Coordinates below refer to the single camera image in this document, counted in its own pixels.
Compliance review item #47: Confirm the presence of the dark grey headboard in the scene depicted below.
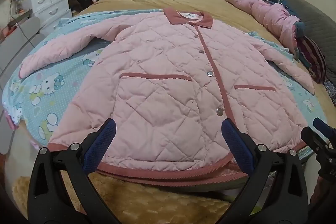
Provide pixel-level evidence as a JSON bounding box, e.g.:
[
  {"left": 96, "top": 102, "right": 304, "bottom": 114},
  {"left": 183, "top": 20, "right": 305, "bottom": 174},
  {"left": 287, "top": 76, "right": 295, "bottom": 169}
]
[{"left": 286, "top": 0, "right": 336, "bottom": 83}]

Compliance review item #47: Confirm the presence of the tan bed blanket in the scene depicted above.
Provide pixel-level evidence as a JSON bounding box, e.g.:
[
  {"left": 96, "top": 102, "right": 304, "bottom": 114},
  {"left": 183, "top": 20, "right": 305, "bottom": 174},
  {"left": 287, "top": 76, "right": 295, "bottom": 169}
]
[{"left": 12, "top": 0, "right": 335, "bottom": 217}]

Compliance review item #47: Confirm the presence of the pink quilted jacket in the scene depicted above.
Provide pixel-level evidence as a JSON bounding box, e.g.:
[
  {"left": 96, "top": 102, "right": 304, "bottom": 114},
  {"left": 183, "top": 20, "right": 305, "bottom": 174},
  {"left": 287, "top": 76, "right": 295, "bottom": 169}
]
[{"left": 19, "top": 8, "right": 315, "bottom": 186}]

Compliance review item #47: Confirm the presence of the grey low cabinet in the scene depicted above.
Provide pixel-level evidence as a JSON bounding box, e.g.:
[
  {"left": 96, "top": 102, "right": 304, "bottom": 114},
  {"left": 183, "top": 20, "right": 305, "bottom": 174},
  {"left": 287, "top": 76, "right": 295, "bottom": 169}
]
[{"left": 0, "top": 16, "right": 45, "bottom": 89}]

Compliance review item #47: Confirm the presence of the striped dark pillow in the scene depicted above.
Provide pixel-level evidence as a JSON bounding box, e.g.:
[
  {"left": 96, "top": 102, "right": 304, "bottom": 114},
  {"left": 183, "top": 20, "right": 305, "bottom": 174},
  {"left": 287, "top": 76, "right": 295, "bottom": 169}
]
[{"left": 297, "top": 36, "right": 326, "bottom": 84}]

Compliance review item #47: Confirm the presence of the blue Hello Kitty sheet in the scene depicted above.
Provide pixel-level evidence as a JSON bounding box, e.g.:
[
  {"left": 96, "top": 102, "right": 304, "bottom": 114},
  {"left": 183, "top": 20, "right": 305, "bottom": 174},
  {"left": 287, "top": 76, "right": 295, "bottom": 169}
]
[{"left": 2, "top": 9, "right": 326, "bottom": 147}]

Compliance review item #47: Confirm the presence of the white drawer chest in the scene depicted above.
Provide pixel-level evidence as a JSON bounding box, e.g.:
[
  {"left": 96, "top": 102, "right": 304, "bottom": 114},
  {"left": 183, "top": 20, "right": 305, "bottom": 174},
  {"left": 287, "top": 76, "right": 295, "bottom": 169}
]
[{"left": 23, "top": 0, "right": 72, "bottom": 36}]

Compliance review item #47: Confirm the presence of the pink puffy coat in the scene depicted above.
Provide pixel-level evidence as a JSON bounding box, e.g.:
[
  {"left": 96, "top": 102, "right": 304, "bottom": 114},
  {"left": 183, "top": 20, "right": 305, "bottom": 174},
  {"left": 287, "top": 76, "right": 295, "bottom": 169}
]
[{"left": 225, "top": 0, "right": 305, "bottom": 60}]

